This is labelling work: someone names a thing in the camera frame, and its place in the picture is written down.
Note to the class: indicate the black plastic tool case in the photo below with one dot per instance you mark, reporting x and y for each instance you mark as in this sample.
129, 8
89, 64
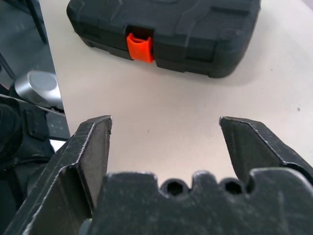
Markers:
185, 27

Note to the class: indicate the black robot torso housing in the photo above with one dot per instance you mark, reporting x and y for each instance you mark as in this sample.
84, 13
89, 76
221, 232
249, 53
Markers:
22, 137

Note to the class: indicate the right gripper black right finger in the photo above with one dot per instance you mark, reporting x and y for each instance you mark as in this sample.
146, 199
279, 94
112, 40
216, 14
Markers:
254, 144

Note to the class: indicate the orange case latch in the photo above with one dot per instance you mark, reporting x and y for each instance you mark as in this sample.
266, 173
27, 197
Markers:
139, 49

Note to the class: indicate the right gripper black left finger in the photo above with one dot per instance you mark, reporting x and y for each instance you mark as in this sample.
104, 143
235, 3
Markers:
73, 159

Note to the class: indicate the silver robot body joint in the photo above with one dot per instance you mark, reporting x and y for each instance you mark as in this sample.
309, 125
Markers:
39, 88

